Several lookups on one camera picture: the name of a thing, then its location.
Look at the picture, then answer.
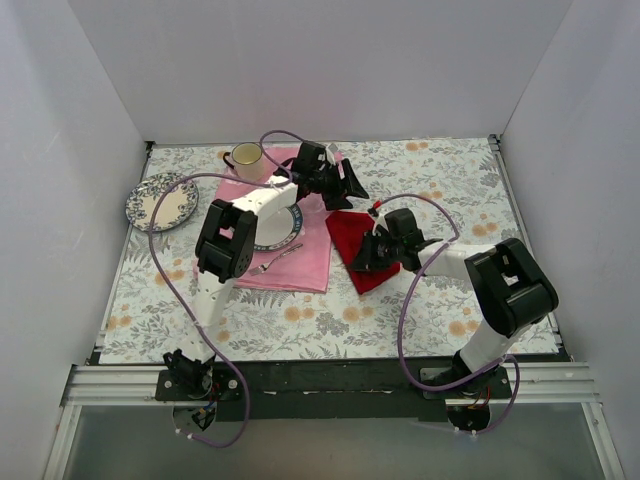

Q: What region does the aluminium frame rail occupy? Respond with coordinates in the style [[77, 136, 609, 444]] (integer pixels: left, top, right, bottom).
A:
[[45, 360, 625, 479]]

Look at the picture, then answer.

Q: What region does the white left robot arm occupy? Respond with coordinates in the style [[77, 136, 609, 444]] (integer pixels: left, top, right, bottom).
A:
[[164, 140, 369, 400]]

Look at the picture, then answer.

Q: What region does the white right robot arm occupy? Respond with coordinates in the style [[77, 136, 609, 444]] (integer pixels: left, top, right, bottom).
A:
[[350, 203, 559, 398]]

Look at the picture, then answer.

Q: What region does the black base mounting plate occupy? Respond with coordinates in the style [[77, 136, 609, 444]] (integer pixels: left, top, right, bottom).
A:
[[154, 360, 512, 422]]

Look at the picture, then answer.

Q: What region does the cream enamel mug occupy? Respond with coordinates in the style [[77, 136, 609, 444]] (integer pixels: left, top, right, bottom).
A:
[[222, 142, 264, 182]]

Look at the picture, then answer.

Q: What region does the blue floral plate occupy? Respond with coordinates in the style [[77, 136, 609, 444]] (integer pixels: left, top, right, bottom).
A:
[[125, 172, 199, 232]]

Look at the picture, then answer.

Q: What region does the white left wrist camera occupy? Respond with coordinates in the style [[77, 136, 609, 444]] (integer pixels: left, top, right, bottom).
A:
[[325, 143, 341, 165]]

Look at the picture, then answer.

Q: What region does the red cloth napkin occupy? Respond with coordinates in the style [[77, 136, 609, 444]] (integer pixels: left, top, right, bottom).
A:
[[325, 211, 400, 295]]

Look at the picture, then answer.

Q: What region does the silver fork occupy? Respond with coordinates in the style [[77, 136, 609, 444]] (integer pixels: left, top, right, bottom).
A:
[[249, 243, 303, 276]]

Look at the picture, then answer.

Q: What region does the pink cloth placemat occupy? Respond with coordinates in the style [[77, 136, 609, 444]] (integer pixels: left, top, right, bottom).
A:
[[192, 146, 347, 294]]

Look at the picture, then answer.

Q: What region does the green rimmed white plate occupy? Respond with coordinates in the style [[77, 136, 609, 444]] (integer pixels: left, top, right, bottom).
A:
[[254, 204, 304, 252]]

